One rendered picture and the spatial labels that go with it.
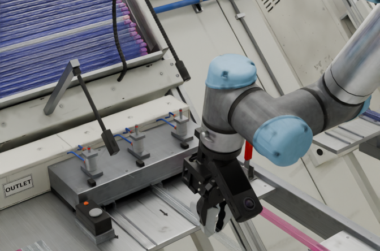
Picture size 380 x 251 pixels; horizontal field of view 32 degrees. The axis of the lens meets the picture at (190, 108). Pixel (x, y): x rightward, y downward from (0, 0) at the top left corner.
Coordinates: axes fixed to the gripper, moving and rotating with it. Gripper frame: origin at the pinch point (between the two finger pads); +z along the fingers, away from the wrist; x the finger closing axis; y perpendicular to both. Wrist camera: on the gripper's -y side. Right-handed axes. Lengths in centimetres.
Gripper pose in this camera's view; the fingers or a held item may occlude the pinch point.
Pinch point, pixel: (215, 231)
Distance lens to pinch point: 122.7
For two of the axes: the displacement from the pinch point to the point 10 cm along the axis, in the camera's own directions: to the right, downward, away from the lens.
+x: -8.1, 2.9, -5.1
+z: -0.9, 8.0, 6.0
